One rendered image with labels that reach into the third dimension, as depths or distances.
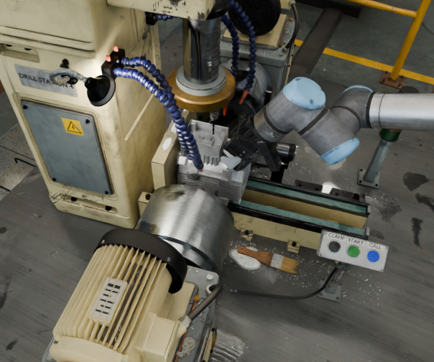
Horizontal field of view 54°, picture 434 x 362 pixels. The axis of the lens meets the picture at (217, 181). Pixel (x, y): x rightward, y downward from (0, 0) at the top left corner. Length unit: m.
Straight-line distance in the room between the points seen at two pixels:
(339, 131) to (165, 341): 0.59
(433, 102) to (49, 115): 0.93
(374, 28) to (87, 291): 3.89
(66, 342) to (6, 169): 1.66
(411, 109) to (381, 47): 3.04
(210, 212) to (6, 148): 1.55
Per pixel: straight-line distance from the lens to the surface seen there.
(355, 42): 4.08
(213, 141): 1.27
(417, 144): 1.94
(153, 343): 0.75
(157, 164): 1.19
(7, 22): 1.07
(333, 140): 1.01
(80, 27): 0.96
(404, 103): 1.08
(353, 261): 1.18
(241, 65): 1.50
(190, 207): 1.06
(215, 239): 1.06
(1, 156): 2.39
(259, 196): 1.45
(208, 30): 1.01
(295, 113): 1.00
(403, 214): 1.66
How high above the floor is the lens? 2.02
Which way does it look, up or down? 50 degrees down
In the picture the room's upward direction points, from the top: 3 degrees clockwise
